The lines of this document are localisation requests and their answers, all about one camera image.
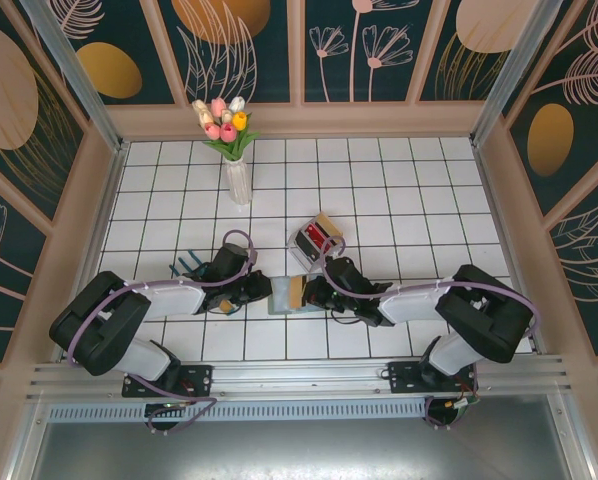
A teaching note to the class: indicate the gold card with dark stripe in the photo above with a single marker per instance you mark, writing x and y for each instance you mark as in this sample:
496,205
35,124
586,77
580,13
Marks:
297,295

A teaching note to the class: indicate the green card holder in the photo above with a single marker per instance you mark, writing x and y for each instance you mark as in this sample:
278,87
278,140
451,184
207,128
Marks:
280,295

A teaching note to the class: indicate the clear acrylic card box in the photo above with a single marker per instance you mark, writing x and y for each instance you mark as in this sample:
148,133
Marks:
299,256

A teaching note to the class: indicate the black card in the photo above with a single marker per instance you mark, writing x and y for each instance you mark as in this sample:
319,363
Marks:
308,245

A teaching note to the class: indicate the red card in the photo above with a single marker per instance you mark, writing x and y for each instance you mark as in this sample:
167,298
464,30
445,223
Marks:
315,232

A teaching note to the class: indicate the tan gold card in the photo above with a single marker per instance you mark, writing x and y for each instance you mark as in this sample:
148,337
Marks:
329,223

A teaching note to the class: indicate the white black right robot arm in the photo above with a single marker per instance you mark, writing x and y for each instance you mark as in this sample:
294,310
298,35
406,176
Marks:
414,307

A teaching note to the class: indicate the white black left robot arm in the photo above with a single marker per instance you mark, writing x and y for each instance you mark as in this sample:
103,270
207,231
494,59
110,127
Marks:
174,299

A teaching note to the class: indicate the white ribbed vase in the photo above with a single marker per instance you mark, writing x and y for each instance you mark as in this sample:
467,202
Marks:
239,180

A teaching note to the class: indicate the artificial tulip bouquet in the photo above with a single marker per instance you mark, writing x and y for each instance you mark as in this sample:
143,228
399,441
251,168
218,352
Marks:
226,131

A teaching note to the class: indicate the aluminium front rail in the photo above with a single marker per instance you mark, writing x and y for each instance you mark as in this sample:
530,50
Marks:
299,380

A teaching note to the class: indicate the aluminium corner post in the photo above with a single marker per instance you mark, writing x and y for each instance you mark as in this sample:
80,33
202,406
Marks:
79,75
513,75

